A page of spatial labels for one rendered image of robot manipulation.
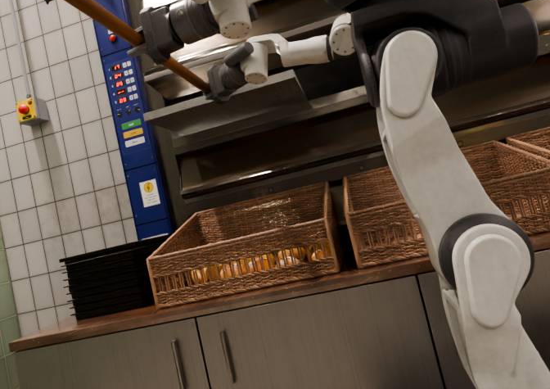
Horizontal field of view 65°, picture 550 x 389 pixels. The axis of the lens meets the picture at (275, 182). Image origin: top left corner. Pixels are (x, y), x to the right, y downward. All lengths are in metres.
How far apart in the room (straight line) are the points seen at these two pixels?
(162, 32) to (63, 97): 1.23
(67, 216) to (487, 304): 1.75
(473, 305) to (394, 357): 0.49
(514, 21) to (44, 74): 1.90
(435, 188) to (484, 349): 0.26
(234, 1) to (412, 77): 0.39
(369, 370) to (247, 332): 0.33
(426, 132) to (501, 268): 0.24
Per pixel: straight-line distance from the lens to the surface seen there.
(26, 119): 2.17
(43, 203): 2.18
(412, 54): 0.76
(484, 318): 0.76
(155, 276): 1.34
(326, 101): 1.72
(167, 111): 1.56
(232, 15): 0.91
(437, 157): 0.77
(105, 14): 0.92
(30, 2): 2.40
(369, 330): 1.18
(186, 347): 1.30
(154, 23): 1.01
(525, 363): 0.85
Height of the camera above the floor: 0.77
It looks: 4 degrees up
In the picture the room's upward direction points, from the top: 13 degrees counter-clockwise
